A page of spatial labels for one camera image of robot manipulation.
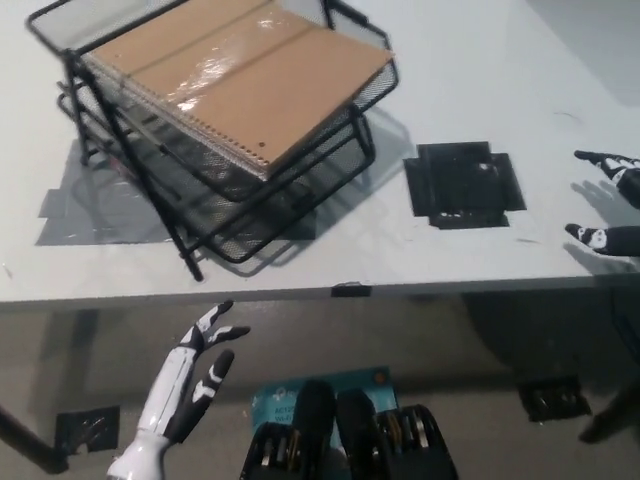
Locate grey duct tape patch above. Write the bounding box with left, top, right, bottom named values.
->
left=33, top=137, right=321, bottom=246

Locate black diagonal table leg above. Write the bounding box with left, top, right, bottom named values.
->
left=0, top=402, right=69, bottom=476

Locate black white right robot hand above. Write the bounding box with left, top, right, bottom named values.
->
left=564, top=148, right=640, bottom=259

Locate black mesh two-tier file tray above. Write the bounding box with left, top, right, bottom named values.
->
left=27, top=0, right=401, bottom=281

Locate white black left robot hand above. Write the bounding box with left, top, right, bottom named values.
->
left=137, top=299, right=251, bottom=446

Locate black tape square patch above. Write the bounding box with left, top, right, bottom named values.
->
left=402, top=141, right=527, bottom=231

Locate brown spiral notebook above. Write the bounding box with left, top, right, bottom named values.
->
left=82, top=0, right=396, bottom=181

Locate teal router box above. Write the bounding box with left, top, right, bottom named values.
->
left=249, top=367, right=399, bottom=451

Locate black floor tape patch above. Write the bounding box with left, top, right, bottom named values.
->
left=53, top=405, right=121, bottom=454
left=517, top=377, right=592, bottom=424

